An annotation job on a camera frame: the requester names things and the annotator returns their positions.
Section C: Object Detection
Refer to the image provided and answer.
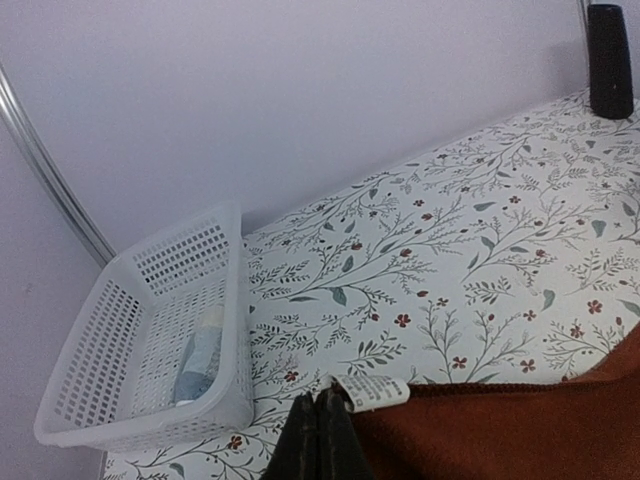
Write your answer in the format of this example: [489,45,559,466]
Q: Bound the aluminium frame post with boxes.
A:
[1,65,116,267]
[574,0,591,58]

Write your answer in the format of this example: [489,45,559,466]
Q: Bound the right aluminium frame post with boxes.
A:
[574,0,591,58]

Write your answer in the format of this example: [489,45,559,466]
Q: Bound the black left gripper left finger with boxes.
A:
[261,393,319,480]

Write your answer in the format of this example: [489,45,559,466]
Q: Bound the white plastic basket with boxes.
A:
[34,202,254,452]

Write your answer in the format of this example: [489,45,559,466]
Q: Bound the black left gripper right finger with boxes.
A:
[317,389,375,480]

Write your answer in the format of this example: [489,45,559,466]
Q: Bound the left aluminium frame post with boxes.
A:
[1,65,116,267]

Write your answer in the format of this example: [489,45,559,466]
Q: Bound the dark red towel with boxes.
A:
[352,330,639,479]

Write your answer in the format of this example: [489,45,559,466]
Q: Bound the blue orange patterned towel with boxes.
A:
[173,305,224,406]

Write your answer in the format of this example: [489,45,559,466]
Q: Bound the black cylinder cup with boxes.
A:
[587,4,634,120]

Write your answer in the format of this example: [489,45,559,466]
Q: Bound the floral tablecloth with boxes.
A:
[105,92,639,479]

